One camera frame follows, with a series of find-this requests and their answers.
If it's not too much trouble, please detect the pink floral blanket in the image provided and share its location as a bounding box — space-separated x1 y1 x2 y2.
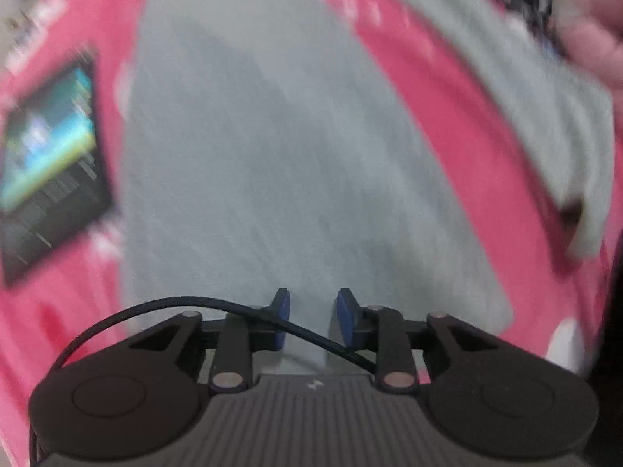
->
0 0 614 467

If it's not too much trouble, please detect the grey sweatshirt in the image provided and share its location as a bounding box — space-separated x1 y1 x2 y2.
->
117 0 616 375

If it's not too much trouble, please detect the black cable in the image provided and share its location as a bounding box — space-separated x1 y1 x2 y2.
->
28 296 378 467

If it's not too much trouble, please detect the person's right forearm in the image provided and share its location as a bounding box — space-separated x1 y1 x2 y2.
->
523 0 623 108

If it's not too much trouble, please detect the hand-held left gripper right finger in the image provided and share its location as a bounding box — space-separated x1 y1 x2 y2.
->
336 288 495 394

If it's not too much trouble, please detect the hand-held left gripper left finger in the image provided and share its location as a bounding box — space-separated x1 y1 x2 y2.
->
129 288 293 396

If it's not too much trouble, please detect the dark plaid shirt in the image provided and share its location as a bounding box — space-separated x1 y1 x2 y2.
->
479 0 568 54

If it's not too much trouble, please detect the black tablet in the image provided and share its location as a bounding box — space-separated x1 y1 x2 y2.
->
0 51 115 285

